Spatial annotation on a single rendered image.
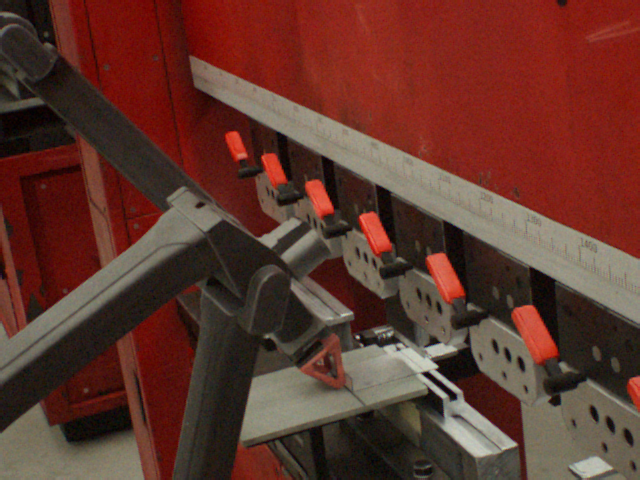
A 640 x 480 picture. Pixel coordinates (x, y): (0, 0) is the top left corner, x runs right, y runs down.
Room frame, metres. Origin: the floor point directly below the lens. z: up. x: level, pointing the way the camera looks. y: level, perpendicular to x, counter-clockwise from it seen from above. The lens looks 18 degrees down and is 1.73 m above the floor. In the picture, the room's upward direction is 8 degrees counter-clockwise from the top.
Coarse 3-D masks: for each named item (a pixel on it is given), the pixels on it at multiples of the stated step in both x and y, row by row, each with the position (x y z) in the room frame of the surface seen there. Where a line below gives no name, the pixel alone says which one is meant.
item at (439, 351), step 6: (462, 342) 1.67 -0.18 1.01; (426, 348) 1.67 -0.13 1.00; (432, 348) 1.66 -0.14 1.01; (438, 348) 1.66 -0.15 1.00; (444, 348) 1.66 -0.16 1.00; (450, 348) 1.65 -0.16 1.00; (456, 348) 1.65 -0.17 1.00; (462, 348) 1.65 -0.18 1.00; (468, 348) 1.65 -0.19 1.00; (426, 354) 1.65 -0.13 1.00; (432, 354) 1.64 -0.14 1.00; (438, 354) 1.64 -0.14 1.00; (444, 354) 1.64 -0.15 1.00; (450, 354) 1.64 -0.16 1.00; (432, 360) 1.63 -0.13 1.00; (438, 360) 1.64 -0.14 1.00
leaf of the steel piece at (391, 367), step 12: (372, 360) 1.66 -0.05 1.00; (384, 360) 1.65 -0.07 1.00; (396, 360) 1.65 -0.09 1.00; (408, 360) 1.64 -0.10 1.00; (348, 372) 1.63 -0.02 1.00; (360, 372) 1.62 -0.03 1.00; (372, 372) 1.62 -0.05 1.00; (384, 372) 1.61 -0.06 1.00; (396, 372) 1.61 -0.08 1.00; (408, 372) 1.60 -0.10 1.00; (420, 372) 1.60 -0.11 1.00; (348, 384) 1.57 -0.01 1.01; (360, 384) 1.58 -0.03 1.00; (372, 384) 1.58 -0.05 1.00
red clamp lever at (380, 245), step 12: (360, 216) 1.53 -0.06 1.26; (372, 216) 1.53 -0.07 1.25; (372, 228) 1.51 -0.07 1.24; (372, 240) 1.50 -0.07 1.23; (384, 240) 1.50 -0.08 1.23; (384, 252) 1.49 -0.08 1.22; (384, 264) 1.48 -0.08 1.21; (396, 264) 1.47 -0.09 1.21; (408, 264) 1.48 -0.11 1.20; (384, 276) 1.47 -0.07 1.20; (396, 276) 1.47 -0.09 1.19
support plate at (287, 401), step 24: (360, 360) 1.67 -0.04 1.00; (264, 384) 1.63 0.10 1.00; (288, 384) 1.62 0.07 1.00; (312, 384) 1.61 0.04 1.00; (384, 384) 1.58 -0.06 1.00; (408, 384) 1.57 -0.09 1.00; (264, 408) 1.55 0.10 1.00; (288, 408) 1.54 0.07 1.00; (312, 408) 1.53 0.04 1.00; (336, 408) 1.52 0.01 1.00; (360, 408) 1.52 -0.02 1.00; (264, 432) 1.48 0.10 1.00; (288, 432) 1.49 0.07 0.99
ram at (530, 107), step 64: (192, 0) 2.34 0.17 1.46; (256, 0) 1.97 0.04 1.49; (320, 0) 1.69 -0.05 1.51; (384, 0) 1.48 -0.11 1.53; (448, 0) 1.32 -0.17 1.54; (512, 0) 1.19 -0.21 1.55; (576, 0) 1.08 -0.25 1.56; (256, 64) 2.01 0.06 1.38; (320, 64) 1.72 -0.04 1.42; (384, 64) 1.51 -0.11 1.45; (448, 64) 1.34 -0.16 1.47; (512, 64) 1.20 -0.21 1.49; (576, 64) 1.09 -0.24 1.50; (384, 128) 1.53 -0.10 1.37; (448, 128) 1.35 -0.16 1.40; (512, 128) 1.21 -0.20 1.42; (576, 128) 1.10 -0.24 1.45; (512, 192) 1.22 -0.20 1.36; (576, 192) 1.10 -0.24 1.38
